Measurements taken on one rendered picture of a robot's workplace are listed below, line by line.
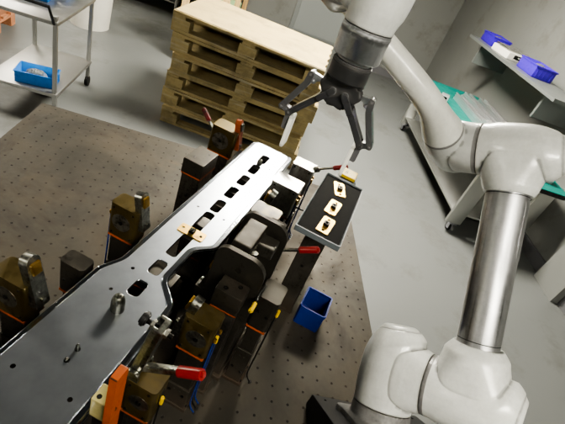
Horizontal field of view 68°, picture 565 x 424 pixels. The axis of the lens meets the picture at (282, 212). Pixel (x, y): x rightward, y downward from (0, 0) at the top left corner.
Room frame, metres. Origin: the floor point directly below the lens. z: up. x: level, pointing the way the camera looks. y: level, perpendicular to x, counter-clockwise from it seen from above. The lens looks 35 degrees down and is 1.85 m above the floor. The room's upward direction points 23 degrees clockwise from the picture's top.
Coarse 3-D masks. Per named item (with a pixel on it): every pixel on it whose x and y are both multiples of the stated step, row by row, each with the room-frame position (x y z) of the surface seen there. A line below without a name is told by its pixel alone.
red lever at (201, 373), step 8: (144, 368) 0.44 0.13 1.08; (152, 368) 0.44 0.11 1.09; (160, 368) 0.44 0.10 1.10; (168, 368) 0.44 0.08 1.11; (176, 368) 0.44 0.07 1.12; (184, 368) 0.44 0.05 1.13; (192, 368) 0.44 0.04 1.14; (200, 368) 0.44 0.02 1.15; (176, 376) 0.44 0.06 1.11; (184, 376) 0.43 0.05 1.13; (192, 376) 0.43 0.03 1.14; (200, 376) 0.43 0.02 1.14
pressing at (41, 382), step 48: (240, 192) 1.23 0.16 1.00; (144, 240) 0.83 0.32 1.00; (192, 240) 0.90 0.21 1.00; (96, 288) 0.62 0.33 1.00; (48, 336) 0.47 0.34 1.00; (96, 336) 0.51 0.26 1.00; (144, 336) 0.55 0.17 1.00; (0, 384) 0.35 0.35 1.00; (48, 384) 0.38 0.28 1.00; (96, 384) 0.42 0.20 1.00
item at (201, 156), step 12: (192, 156) 1.27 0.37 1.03; (204, 156) 1.30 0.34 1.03; (216, 156) 1.34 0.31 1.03; (192, 168) 1.24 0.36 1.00; (204, 168) 1.25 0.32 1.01; (180, 180) 1.25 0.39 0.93; (192, 180) 1.24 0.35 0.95; (204, 180) 1.29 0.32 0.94; (180, 192) 1.25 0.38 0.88; (192, 192) 1.24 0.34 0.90; (180, 204) 1.25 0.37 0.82
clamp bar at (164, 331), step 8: (144, 320) 0.44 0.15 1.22; (160, 320) 0.46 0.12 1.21; (168, 320) 0.46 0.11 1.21; (152, 328) 0.43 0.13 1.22; (160, 328) 0.44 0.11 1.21; (168, 328) 0.45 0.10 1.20; (152, 336) 0.43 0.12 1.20; (160, 336) 0.43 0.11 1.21; (168, 336) 0.44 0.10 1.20; (144, 344) 0.43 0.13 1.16; (152, 344) 0.43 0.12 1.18; (144, 352) 0.43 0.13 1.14; (152, 352) 0.44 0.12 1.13; (136, 360) 0.43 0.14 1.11; (144, 360) 0.43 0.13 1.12; (136, 368) 0.43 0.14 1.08
